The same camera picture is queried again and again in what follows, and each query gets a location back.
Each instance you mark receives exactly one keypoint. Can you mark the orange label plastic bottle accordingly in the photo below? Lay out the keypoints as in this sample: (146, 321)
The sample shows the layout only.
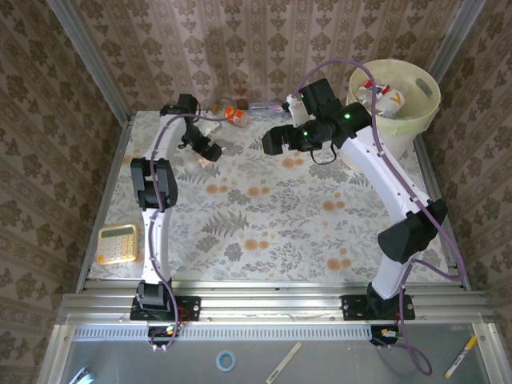
(236, 117)

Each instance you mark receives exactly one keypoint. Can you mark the clear bottle red white label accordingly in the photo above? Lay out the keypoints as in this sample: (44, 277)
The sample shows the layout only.
(370, 85)

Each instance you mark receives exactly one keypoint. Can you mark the white orange carton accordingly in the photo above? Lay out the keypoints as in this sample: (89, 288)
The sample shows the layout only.
(394, 100)

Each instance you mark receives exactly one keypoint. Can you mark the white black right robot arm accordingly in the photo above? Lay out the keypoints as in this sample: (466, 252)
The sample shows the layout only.
(372, 160)

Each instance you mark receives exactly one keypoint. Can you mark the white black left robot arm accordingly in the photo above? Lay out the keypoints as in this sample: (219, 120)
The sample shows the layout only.
(156, 240)

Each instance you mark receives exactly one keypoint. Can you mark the white bin with yellow liner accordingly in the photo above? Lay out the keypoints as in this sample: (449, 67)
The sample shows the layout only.
(408, 136)

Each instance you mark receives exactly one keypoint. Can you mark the clear bottle purple label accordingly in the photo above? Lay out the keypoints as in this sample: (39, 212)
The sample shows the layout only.
(268, 107)

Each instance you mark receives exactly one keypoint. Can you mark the floral tablecloth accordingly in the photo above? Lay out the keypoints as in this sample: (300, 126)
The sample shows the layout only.
(260, 264)

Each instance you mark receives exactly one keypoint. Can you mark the cream yellow calculator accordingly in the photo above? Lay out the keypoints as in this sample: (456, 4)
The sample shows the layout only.
(118, 244)

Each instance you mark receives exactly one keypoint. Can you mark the black connector board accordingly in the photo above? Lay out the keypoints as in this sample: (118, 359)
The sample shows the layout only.
(164, 332)
(386, 335)

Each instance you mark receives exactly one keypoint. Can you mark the blue white tape roll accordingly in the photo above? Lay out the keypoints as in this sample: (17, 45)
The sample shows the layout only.
(218, 360)

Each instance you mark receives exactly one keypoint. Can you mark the flat wooden stick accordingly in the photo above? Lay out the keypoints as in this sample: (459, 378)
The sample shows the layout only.
(284, 362)

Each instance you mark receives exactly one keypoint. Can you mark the yellow white marker pen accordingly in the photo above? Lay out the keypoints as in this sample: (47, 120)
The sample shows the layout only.
(460, 358)

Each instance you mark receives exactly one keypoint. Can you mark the aluminium frame post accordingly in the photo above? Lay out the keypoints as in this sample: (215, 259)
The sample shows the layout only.
(92, 60)
(452, 40)

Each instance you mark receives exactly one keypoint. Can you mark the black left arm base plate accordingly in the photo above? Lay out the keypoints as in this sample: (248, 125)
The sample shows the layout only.
(190, 308)

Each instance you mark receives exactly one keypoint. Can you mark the aluminium front mounting rail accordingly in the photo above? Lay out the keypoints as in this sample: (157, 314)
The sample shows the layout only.
(272, 306)

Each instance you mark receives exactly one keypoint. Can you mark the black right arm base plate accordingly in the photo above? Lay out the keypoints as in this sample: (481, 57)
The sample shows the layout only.
(352, 308)

